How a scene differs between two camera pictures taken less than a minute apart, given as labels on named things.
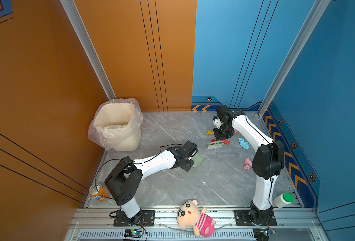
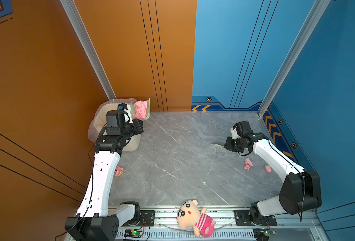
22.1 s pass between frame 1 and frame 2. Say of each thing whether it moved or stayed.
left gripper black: moved
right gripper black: moved
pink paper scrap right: stayed
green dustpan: moved
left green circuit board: stayed
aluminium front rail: stayed
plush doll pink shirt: stayed
